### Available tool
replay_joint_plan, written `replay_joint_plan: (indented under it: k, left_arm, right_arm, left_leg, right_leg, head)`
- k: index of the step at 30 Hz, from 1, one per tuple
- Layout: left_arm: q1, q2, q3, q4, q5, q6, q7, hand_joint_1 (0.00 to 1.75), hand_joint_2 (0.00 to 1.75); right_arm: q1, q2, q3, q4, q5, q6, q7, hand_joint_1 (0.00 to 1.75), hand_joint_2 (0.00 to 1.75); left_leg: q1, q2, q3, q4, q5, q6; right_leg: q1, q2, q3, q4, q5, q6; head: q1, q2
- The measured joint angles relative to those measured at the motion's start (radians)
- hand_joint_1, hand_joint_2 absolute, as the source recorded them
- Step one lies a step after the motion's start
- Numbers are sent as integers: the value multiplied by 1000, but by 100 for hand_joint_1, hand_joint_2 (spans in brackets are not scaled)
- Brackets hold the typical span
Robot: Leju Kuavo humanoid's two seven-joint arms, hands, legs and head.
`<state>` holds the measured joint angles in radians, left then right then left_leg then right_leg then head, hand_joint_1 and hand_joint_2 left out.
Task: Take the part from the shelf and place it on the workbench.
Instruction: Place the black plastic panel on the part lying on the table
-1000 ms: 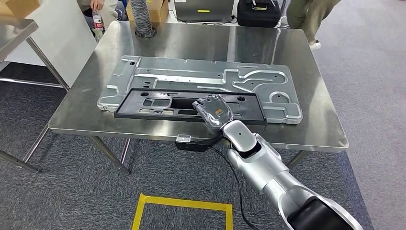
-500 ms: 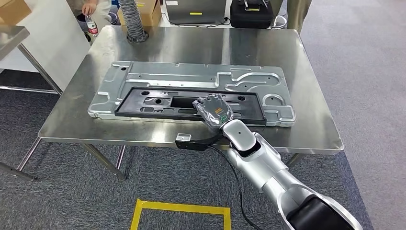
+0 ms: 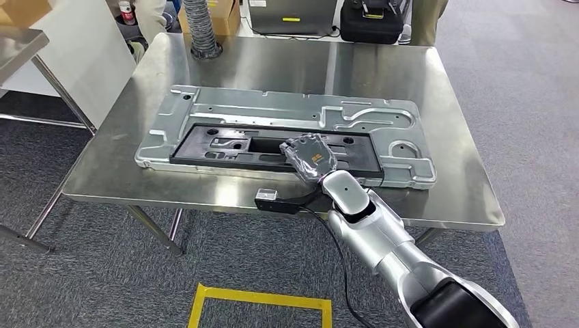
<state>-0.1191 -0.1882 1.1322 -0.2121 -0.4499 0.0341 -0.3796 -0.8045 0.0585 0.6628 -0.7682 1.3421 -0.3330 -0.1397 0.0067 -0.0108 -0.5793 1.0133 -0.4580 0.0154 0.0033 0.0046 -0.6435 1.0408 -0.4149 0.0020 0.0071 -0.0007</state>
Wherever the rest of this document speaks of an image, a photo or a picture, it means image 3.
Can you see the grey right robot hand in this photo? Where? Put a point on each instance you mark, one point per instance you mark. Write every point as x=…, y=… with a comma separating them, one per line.
x=312, y=158

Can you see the red white bottle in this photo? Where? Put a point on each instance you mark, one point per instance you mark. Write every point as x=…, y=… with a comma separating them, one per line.
x=127, y=13

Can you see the black plastic panel part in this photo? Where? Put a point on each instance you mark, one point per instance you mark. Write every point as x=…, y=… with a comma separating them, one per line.
x=194, y=149

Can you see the grey equipment case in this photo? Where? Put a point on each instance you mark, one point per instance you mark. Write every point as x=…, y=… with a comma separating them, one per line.
x=294, y=16

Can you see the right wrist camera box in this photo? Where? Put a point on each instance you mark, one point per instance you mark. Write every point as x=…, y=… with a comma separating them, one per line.
x=276, y=204

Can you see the steel table frame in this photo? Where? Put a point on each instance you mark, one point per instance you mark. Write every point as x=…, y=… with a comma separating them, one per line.
x=18, y=45

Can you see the black equipment case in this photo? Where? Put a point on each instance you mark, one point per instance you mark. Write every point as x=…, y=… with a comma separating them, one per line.
x=371, y=29

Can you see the brown cardboard box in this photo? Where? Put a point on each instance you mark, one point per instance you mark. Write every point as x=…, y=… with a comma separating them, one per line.
x=22, y=11
x=228, y=18

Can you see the white panel board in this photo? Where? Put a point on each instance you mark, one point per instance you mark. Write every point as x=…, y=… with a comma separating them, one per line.
x=90, y=54

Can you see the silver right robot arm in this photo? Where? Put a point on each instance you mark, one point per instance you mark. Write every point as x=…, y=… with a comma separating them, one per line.
x=384, y=235

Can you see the long silver metal part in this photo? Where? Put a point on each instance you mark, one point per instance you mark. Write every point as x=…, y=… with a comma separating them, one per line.
x=280, y=111

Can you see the person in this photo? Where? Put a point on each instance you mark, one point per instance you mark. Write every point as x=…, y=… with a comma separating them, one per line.
x=149, y=18
x=427, y=20

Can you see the stainless steel workbench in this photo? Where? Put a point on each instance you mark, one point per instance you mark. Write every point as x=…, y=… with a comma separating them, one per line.
x=280, y=63

